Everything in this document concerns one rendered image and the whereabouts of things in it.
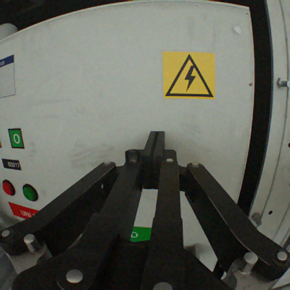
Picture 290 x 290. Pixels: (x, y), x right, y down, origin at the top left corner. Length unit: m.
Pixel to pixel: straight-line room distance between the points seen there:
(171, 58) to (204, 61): 0.03
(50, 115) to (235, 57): 0.23
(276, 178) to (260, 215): 0.07
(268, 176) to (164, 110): 0.17
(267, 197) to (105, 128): 0.24
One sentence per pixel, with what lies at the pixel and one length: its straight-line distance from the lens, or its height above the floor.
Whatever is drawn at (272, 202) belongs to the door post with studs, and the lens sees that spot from 0.30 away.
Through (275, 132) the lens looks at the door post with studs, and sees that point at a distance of 0.25.
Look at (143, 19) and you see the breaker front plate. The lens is 0.21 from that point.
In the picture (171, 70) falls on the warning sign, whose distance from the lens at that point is 0.20.
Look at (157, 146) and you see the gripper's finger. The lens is 0.16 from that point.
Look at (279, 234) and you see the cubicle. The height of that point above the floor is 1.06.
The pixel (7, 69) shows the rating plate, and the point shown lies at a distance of 0.30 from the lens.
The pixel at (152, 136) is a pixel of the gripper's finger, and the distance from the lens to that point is 0.19.
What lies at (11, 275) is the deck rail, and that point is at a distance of 0.62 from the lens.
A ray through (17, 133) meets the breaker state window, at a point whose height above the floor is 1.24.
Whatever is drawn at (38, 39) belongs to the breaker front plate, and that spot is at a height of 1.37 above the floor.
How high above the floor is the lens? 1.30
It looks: 19 degrees down
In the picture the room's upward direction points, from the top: 2 degrees counter-clockwise
